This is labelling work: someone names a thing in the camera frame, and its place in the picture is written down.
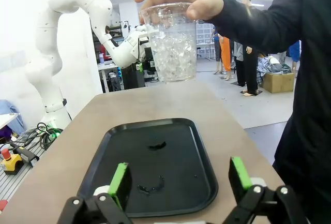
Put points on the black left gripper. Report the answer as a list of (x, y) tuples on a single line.
[(148, 57)]

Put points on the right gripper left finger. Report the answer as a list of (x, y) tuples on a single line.
[(121, 187)]

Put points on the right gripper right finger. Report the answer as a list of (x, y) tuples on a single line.
[(240, 180)]

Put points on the short clear iced cup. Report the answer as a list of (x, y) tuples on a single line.
[(173, 53)]

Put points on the person's right forearm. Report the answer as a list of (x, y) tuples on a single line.
[(253, 22)]

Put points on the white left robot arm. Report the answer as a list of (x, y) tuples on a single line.
[(49, 53)]

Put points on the person's right hand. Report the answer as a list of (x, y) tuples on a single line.
[(204, 4)]

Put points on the black computer tower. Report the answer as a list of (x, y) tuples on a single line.
[(129, 77)]

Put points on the white office desk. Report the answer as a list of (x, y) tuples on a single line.
[(108, 66)]

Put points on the black plastic serving tray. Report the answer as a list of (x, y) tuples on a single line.
[(175, 162)]

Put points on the shelf with storage bins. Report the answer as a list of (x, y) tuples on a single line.
[(205, 40)]

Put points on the mannequin in dark trousers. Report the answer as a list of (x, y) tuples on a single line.
[(216, 50)]

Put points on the person in black hoodie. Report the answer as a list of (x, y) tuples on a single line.
[(310, 131)]

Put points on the mannequin in orange trousers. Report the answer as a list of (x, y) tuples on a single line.
[(225, 56)]

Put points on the cardboard box with clothes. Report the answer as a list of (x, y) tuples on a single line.
[(279, 83)]

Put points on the mannequin in black dress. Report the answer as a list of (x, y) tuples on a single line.
[(249, 74)]

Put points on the yellow emergency stop button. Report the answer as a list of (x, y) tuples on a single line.
[(11, 162)]

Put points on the pile of clothes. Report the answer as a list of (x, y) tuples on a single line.
[(271, 65)]

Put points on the red round object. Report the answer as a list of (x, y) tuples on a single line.
[(2, 205)]

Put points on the blue shirt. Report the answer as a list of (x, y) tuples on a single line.
[(7, 106)]

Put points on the mannequin in blue top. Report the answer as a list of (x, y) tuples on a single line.
[(294, 53)]

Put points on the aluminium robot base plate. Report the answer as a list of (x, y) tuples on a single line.
[(15, 185)]

